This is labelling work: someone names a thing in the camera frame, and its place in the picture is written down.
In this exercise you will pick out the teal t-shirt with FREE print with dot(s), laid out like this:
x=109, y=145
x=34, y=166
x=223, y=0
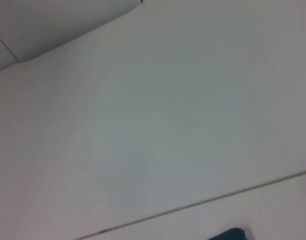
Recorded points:
x=232, y=234

